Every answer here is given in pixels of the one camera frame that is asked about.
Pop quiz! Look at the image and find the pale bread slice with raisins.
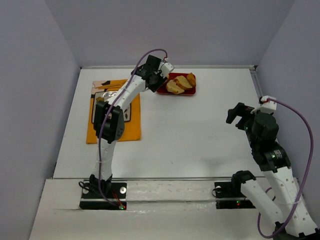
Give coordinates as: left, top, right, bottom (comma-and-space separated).
165, 80, 185, 95

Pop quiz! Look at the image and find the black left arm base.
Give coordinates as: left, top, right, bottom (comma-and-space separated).
78, 180, 127, 211

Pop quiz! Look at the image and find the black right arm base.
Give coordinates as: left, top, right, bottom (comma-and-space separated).
211, 181, 255, 210

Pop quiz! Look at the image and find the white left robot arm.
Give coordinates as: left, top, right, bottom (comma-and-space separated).
89, 55, 174, 202

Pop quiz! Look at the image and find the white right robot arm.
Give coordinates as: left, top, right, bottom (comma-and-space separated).
226, 96, 320, 240

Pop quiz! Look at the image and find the crusty bread slice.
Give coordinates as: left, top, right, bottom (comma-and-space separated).
173, 75, 193, 90

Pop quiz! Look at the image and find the brown end bread piece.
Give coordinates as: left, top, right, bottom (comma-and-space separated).
186, 72, 196, 88

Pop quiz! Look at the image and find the red rectangular tray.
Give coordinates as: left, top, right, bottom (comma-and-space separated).
156, 72, 197, 96

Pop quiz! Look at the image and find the orange cloth placemat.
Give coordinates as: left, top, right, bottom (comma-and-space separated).
86, 79, 141, 144

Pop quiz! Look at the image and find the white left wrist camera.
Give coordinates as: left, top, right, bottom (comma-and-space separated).
158, 59, 175, 78

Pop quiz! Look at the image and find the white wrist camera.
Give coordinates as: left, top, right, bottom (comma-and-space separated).
158, 59, 175, 78
250, 95, 277, 114

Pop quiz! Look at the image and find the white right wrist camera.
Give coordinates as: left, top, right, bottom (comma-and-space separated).
250, 95, 277, 114

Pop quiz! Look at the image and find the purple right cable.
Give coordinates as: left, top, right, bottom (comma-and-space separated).
257, 97, 314, 239

